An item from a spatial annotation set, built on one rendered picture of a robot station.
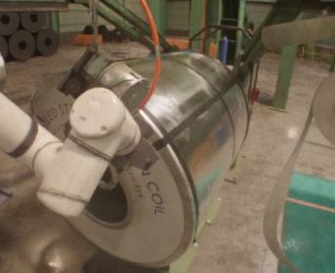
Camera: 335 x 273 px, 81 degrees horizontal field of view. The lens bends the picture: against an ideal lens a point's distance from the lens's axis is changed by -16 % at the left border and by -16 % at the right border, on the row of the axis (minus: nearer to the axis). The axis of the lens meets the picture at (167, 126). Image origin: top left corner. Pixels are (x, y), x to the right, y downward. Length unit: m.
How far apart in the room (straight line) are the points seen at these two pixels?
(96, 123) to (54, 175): 0.11
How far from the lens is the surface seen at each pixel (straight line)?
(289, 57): 5.26
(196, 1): 5.67
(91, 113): 0.36
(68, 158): 0.38
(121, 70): 0.69
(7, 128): 0.44
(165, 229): 1.11
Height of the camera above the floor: 1.56
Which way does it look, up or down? 24 degrees down
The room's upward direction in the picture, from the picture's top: 2 degrees clockwise
